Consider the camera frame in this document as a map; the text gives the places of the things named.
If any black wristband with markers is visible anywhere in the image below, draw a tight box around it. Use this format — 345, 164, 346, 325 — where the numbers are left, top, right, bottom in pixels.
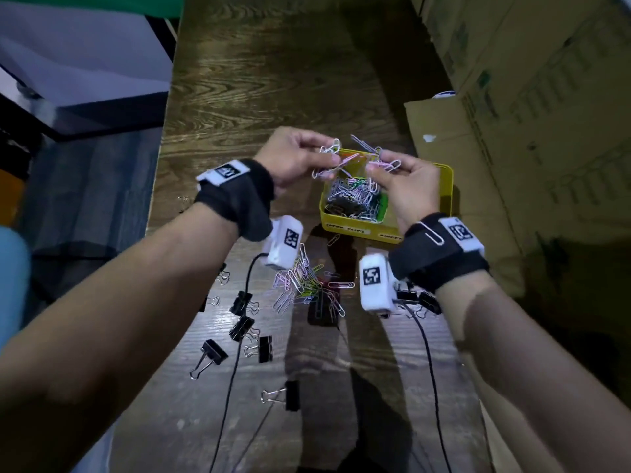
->
193, 158, 276, 243
388, 212, 490, 295

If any pile of coloured paper clips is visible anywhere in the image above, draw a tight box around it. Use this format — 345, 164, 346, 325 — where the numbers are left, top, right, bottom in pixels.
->
272, 233, 356, 319

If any black cable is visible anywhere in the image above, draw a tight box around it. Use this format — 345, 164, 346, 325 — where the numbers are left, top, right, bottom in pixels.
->
402, 305, 454, 473
209, 252, 269, 473

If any brown cardboard box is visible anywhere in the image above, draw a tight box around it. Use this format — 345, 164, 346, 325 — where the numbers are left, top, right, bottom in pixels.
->
404, 0, 631, 473

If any black shelf unit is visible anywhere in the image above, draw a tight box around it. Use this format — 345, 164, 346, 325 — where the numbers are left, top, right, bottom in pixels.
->
0, 125, 45, 181

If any person's left hand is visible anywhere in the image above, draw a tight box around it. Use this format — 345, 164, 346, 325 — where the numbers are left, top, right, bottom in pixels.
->
252, 126, 341, 198

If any large white paper clip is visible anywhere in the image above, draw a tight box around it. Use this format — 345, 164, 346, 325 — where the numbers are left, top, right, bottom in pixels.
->
417, 221, 446, 247

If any light blue chair seat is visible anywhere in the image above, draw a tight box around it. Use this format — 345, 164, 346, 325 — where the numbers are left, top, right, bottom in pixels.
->
0, 226, 32, 350

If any person's left forearm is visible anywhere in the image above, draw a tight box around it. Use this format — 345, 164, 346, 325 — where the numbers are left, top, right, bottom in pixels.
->
0, 201, 240, 473

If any group of black binder clips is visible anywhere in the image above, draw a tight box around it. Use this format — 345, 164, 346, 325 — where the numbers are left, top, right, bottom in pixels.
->
189, 263, 443, 413

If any wooden table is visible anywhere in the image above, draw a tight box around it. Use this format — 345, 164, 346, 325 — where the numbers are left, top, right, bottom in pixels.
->
108, 0, 494, 473

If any white cabinet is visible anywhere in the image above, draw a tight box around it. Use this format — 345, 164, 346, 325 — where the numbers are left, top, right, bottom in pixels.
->
0, 0, 174, 141

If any person's right hand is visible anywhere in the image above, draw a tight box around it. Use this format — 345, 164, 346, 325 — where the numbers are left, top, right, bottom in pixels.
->
364, 150, 442, 236

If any yellow divided sorting bin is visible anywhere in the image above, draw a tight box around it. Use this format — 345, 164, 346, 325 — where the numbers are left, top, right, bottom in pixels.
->
319, 147, 454, 246

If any person's right forearm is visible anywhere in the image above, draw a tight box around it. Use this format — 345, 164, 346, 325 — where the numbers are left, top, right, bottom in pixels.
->
436, 270, 631, 473

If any bunch of coloured paper clips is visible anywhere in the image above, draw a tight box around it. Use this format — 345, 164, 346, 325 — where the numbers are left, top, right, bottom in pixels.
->
311, 137, 361, 181
350, 134, 403, 174

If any small heap of paper clips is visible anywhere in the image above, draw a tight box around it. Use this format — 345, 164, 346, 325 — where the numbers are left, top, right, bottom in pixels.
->
324, 177, 390, 224

